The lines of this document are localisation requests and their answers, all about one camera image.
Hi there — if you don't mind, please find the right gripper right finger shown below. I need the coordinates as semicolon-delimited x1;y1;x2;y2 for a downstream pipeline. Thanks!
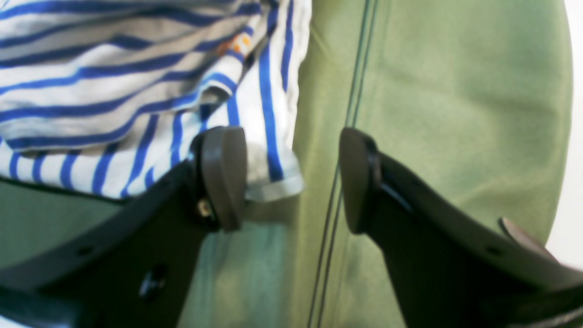
339;128;583;328

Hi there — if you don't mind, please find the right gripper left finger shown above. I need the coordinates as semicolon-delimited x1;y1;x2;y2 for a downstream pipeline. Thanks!
1;126;247;328

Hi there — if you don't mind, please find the blue white striped t-shirt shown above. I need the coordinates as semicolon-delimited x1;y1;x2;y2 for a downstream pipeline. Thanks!
0;0;312;201

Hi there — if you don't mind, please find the green table cloth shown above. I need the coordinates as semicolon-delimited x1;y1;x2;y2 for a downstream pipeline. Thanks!
1;0;573;328

